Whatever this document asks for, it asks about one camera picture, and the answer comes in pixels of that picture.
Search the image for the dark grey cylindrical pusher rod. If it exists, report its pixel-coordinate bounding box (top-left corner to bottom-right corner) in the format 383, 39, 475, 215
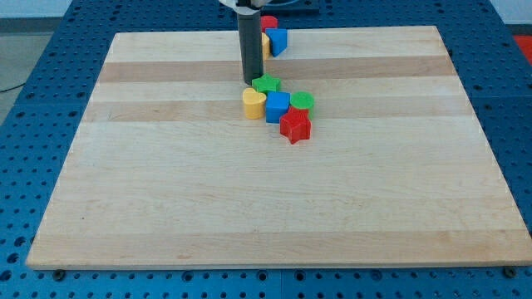
237, 7, 264, 86

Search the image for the green star block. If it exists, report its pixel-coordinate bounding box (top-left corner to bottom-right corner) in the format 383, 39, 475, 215
252, 73, 281, 94

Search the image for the yellow heart block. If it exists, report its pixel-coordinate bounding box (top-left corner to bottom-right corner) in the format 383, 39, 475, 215
242, 87, 267, 120

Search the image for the red star block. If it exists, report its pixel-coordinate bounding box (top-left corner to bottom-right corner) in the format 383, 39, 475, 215
279, 106, 312, 144

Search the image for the red cylinder block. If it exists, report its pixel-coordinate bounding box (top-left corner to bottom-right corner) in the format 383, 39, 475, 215
260, 15, 278, 32

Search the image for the yellow block behind rod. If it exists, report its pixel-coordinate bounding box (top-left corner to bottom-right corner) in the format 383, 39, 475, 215
262, 32, 271, 61

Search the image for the blue triangular prism block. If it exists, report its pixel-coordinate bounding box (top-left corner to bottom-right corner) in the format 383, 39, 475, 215
265, 28, 288, 56

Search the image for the blue cube block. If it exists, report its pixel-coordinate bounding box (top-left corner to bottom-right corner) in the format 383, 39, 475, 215
265, 91, 290, 124

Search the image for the green cylinder block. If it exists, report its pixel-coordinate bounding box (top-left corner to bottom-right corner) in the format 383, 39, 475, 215
290, 91, 315, 120

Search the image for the light wooden board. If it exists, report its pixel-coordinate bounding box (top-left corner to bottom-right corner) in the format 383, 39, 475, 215
27, 26, 531, 270

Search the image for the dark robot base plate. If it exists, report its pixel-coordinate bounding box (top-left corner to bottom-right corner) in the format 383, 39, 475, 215
262, 0, 321, 13

